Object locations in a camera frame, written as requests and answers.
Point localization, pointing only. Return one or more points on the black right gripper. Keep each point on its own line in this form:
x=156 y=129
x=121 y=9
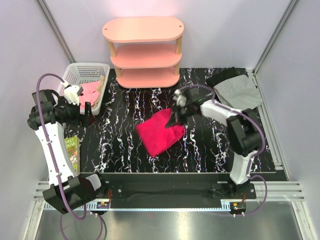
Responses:
x=176 y=119

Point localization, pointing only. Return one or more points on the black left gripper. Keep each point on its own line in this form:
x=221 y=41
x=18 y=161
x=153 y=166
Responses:
x=86 y=119

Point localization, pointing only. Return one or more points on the red t-shirt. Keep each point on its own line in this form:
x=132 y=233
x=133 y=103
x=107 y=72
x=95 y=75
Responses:
x=155 y=136

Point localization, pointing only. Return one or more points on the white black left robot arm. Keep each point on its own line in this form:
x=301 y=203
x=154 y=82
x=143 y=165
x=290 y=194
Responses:
x=67 y=189

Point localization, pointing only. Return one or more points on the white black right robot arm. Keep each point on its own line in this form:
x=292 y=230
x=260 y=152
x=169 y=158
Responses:
x=245 y=136

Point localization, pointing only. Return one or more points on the green treehouse book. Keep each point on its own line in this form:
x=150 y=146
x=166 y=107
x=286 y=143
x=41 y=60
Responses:
x=73 y=150

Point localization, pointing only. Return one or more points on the light pink cloth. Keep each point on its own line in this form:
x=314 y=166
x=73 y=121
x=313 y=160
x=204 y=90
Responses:
x=89 y=93

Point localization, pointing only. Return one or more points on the white plastic basket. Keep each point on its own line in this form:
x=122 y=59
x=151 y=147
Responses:
x=87 y=72

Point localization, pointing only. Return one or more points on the beige cloth in basket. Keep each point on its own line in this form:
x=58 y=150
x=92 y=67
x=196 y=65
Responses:
x=99 y=91

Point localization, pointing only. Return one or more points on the black folded t-shirt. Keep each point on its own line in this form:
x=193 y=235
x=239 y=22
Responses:
x=225 y=74

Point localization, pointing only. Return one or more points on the grey folded t-shirt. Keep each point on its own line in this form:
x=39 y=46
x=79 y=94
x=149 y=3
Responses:
x=238 y=92

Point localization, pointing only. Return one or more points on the pink three-tier shelf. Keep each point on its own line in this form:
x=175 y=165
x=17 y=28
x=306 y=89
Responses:
x=145 y=51

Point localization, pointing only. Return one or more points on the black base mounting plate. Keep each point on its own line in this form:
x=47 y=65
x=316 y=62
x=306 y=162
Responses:
x=150 y=191

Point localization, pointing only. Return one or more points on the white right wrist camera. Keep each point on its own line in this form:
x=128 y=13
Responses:
x=179 y=98

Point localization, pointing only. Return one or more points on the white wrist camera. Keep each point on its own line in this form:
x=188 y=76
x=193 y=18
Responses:
x=179 y=98
x=72 y=94

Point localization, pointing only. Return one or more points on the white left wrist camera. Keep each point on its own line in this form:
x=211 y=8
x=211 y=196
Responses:
x=72 y=94

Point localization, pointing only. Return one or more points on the aluminium frame rail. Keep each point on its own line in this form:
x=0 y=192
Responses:
x=272 y=191

